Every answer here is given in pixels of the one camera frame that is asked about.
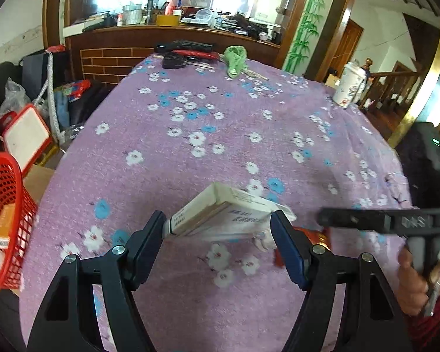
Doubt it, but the white medicine box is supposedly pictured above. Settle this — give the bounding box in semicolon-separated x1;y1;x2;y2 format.
163;182;296;242

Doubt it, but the purple floral tablecloth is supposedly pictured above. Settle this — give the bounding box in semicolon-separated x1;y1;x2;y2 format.
20;57;410;351

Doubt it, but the orange cardboard box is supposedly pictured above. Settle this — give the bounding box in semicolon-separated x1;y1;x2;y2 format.
0;204;16;250

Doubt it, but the white patterned paper cup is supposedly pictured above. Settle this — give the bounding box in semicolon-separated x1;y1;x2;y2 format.
332;61;366;109

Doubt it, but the black red tool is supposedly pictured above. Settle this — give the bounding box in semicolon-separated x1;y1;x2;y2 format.
154;40;220;60

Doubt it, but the green cloth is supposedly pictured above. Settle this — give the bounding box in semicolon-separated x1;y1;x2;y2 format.
223;45;247;79

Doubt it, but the right hand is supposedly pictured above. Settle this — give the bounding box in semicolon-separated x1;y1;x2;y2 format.
396;246;437;316

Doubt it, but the white rope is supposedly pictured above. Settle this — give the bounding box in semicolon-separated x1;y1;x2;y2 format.
32;51;67;145

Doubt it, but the wooden brick-pattern counter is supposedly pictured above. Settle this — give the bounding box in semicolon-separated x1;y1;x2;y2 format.
65;24;282;87

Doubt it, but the red plastic basket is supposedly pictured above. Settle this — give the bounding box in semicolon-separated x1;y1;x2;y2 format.
0;153;37;290

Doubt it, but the metal pot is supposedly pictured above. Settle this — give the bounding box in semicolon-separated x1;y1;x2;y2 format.
122;4;143;26

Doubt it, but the red framed white board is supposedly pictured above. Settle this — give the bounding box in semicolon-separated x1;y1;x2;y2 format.
3;104;52;174

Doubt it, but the brown wooden door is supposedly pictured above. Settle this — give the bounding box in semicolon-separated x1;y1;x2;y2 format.
330;19;364;77

